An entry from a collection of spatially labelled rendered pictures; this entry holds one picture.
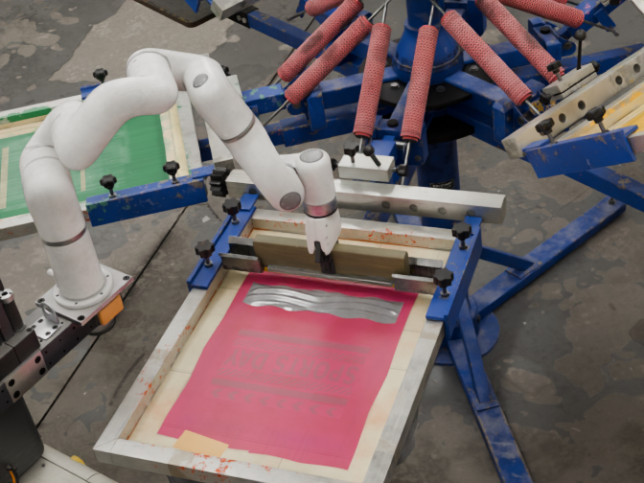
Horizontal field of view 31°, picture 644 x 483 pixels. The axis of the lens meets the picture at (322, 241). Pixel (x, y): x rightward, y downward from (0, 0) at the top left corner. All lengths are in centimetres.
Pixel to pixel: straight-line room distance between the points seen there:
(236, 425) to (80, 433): 151
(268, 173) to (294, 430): 51
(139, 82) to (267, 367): 67
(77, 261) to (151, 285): 190
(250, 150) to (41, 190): 41
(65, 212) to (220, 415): 51
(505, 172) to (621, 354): 105
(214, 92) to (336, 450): 73
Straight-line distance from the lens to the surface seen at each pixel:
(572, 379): 369
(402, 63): 317
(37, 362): 240
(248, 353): 250
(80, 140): 224
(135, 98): 219
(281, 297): 260
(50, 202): 229
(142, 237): 451
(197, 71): 229
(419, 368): 235
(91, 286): 243
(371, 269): 255
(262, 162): 231
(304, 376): 242
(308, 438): 230
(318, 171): 240
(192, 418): 239
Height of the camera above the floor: 265
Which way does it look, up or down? 38 degrees down
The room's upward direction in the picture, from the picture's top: 10 degrees counter-clockwise
